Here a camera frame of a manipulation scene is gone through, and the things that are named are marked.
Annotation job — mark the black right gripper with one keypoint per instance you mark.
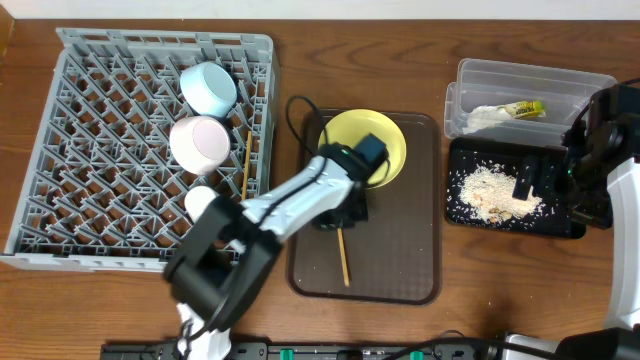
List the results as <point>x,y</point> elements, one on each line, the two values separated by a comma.
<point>548,173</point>

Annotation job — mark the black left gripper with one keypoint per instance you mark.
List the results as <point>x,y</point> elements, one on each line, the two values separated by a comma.
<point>338,216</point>

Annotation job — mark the yellow plate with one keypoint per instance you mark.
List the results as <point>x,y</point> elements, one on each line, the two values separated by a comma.
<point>351,126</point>

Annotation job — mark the pile of rice scraps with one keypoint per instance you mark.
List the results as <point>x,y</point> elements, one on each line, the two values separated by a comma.
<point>484,197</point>

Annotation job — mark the green yellow snack wrapper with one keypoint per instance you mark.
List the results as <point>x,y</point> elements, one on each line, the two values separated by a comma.
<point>525,109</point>

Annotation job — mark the white napkin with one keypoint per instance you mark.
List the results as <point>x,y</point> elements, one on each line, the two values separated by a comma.
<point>482,117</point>

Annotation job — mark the pink white bowl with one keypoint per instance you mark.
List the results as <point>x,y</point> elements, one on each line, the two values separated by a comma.
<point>199,144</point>

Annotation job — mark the white cup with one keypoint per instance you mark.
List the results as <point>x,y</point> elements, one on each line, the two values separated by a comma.
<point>197,200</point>

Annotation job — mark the light blue bowl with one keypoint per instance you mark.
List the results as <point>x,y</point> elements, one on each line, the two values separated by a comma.
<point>209,89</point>

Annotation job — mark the wooden chopstick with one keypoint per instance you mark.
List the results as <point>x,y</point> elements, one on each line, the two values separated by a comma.
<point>344,264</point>
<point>247,163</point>

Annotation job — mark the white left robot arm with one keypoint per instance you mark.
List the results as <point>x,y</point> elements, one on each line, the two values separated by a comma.
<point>225,258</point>

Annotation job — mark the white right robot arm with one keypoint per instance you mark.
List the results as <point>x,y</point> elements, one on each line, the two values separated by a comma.
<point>619,338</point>

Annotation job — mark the black plastic tray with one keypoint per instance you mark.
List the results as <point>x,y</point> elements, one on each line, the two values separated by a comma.
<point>467,155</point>

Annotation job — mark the clear plastic bin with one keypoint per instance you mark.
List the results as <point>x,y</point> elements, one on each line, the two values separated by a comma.
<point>563,93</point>

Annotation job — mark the brown serving tray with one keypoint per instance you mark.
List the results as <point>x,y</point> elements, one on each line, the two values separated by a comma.
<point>395,256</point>

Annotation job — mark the grey dish rack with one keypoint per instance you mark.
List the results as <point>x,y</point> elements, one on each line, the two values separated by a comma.
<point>102,190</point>

